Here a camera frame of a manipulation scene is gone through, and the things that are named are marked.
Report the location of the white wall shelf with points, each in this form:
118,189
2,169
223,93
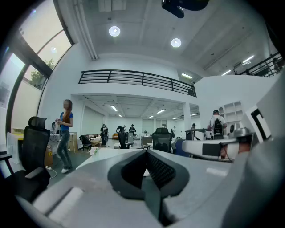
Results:
232,111

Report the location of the large glass window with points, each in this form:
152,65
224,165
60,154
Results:
33,55

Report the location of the small black chair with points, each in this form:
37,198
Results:
85,141

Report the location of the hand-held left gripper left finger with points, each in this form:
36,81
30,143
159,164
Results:
124,173

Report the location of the white power strip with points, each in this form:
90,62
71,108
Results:
49,167

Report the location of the light wooden board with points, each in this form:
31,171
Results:
73,142

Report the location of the ceiling strip light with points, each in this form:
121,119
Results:
186,76
161,111
114,108

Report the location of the round ceiling light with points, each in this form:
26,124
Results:
176,42
114,31

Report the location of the short black balcony railing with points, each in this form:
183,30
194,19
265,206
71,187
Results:
265,65

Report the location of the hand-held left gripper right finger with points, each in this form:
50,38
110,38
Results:
171,172

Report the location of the brown cardboard box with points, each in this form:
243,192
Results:
48,155

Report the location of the black head-worn camera device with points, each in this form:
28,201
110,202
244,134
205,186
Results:
178,6

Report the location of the long black balcony railing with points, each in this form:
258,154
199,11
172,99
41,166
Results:
138,79

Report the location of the black mesh office chair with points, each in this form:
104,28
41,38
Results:
33,151
162,140

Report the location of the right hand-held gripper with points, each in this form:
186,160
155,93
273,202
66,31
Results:
256,124

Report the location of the black high-back office chair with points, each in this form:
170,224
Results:
123,138

